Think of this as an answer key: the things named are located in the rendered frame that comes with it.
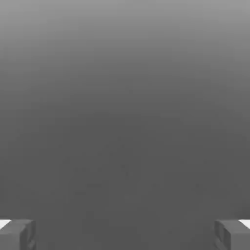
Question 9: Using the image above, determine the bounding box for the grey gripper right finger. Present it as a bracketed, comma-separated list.
[213, 218, 250, 250]

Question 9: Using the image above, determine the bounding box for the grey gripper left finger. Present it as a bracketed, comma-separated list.
[0, 218, 37, 250]

